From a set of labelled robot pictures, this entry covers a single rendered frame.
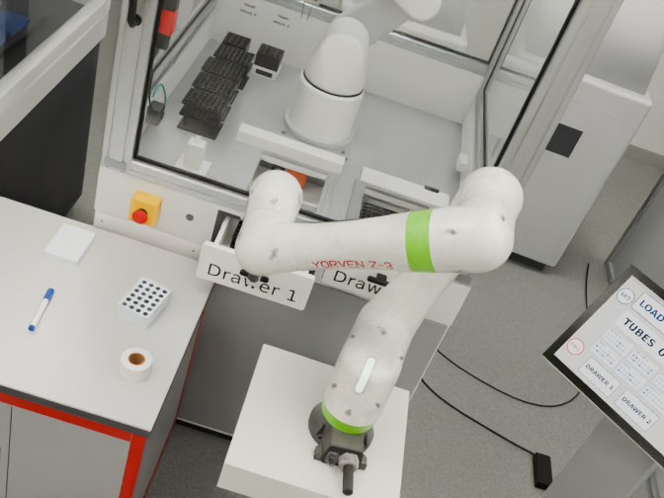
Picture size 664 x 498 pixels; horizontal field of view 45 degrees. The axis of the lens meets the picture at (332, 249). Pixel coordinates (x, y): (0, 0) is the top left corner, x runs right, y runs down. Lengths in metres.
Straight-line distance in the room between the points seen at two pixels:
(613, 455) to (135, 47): 1.53
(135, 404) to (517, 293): 2.42
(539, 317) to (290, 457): 2.29
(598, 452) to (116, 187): 1.42
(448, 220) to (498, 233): 0.09
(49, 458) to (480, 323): 2.14
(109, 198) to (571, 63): 1.21
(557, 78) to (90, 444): 1.32
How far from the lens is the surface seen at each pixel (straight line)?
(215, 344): 2.44
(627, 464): 2.19
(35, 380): 1.88
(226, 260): 2.02
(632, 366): 2.03
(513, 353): 3.58
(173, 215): 2.18
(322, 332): 2.32
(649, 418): 2.01
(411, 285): 1.69
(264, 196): 1.61
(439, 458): 3.02
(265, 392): 1.84
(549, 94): 1.88
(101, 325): 2.00
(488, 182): 1.54
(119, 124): 2.09
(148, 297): 2.05
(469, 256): 1.41
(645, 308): 2.06
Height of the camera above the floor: 2.20
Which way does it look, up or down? 37 degrees down
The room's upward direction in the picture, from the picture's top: 21 degrees clockwise
